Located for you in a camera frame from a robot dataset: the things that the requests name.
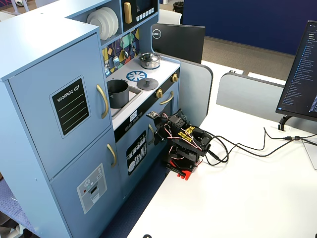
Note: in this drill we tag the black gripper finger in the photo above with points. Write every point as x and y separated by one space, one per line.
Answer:
159 125
159 138

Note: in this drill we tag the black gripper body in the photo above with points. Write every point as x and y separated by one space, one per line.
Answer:
158 134

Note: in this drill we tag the gray pot lid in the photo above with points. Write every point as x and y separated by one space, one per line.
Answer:
142 85

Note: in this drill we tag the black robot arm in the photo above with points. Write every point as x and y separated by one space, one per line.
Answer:
198 141

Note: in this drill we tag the blue oven door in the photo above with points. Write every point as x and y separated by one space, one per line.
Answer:
174 106

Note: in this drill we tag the gold stove knob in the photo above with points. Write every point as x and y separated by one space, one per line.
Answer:
159 93
175 77

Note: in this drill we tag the gray rounded desk divider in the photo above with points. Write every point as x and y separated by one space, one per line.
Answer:
195 86
247 94

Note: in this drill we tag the gray toy sink basin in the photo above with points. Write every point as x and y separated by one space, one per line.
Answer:
135 93

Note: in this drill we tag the blue dishwasher door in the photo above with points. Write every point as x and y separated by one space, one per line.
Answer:
121 161

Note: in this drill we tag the gray toy pot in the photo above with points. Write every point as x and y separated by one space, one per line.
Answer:
120 99

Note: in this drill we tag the steel toy pot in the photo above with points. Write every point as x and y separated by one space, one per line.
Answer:
148 65

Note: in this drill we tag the silver toy pot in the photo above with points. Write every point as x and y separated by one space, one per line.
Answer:
153 58

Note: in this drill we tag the silver toy spatula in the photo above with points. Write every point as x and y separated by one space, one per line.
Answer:
116 62

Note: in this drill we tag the silver toy ladle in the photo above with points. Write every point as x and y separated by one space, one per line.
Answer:
126 55

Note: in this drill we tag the silver hanging toy utensil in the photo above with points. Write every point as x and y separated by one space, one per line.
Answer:
133 49

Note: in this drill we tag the black Dell monitor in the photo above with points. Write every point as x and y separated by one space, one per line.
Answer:
178 42

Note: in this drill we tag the black shopping list board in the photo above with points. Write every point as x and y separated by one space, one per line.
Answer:
71 116

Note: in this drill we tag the blue freezer door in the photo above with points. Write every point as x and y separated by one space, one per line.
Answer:
74 173

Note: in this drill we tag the small black object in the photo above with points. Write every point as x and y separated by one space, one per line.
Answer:
147 236

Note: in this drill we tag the white chair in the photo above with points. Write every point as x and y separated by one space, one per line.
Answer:
168 17

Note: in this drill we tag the black monitor stand clamp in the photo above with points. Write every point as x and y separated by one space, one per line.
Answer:
283 121

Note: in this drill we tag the white toy plate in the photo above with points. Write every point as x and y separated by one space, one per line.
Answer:
116 19
110 22
97 24

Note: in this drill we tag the black trash bin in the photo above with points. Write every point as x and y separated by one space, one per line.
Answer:
178 7

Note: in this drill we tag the black toy microwave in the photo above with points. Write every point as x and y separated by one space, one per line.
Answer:
148 5

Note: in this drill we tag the blue fridge door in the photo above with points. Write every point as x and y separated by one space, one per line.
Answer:
37 111

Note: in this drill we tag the monitor with lit screen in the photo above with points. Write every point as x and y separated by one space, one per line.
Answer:
302 74

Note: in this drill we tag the blue wooden toy kitchen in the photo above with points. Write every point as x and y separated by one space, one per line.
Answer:
37 37

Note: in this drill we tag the small wrist camera board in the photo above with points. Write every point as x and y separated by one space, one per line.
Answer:
152 115

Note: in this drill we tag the red robot base mount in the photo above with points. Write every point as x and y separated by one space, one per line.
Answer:
185 174

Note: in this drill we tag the gray metal base plate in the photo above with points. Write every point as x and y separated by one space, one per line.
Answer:
312 156

